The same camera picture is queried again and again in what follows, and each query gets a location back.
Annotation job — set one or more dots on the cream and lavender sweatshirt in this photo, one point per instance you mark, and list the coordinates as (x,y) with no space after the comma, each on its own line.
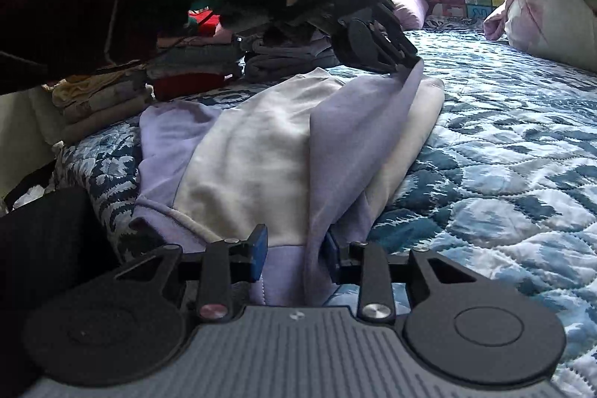
(242,155)

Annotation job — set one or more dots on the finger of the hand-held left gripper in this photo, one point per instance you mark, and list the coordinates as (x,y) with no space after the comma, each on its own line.
(399,36)
(400,63)

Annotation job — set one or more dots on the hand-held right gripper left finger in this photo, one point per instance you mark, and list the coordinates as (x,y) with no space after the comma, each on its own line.
(259,251)

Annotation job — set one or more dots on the stack of grey folded garments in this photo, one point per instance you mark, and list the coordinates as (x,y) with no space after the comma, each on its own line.
(280,62)

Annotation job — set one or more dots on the person's left forearm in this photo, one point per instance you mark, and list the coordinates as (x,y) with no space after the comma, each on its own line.
(70,6)

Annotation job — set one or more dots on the blue patterned quilt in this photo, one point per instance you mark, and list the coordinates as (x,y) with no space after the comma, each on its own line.
(489,146)

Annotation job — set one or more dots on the stack of colourful folded clothes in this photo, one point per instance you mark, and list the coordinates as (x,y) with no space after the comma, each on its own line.
(107,99)

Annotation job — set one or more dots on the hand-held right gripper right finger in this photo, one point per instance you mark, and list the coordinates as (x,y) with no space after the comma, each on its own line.
(332,258)

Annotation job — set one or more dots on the pile of pale bedding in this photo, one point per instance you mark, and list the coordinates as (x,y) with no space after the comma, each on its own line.
(550,15)

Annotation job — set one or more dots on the lavender pillow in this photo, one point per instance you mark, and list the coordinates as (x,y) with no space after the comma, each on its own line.
(410,6)

